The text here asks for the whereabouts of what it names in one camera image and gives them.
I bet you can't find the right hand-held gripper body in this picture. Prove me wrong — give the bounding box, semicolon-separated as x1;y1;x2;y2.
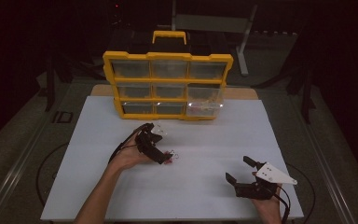
233;161;298;201

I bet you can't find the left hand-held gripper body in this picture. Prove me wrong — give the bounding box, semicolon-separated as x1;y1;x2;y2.
134;122;168;161

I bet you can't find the yellow binder clip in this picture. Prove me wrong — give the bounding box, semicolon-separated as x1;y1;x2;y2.
199;98;220;110

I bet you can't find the clear plastic drawer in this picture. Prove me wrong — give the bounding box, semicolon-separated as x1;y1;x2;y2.
186;83;226;118

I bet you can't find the yellow black organizer cabinet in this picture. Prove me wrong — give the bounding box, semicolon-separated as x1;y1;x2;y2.
102;29;235;121

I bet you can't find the person's right hand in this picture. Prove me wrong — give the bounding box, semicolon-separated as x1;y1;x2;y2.
251;184;283;224

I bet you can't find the person's left hand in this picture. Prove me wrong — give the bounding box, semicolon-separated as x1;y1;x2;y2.
107;134;157;173

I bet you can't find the white table board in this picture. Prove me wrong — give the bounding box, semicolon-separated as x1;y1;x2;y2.
40;94;306;222

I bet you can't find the set of closed clear drawers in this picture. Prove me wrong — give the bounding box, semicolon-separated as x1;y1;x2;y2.
110;60;227;116

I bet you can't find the black stand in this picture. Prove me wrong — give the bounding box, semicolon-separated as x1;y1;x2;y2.
44;52;76;113
287;62;317;125

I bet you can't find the grey metal stand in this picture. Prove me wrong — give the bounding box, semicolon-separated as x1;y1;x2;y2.
170;0;259;77

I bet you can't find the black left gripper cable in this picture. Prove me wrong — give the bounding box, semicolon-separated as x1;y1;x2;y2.
35;123;147;208

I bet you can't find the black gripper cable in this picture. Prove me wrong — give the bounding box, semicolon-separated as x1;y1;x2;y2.
35;123;147;208
273;162;317;224

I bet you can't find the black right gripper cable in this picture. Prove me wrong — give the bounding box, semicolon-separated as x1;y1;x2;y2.
273;162;317;224

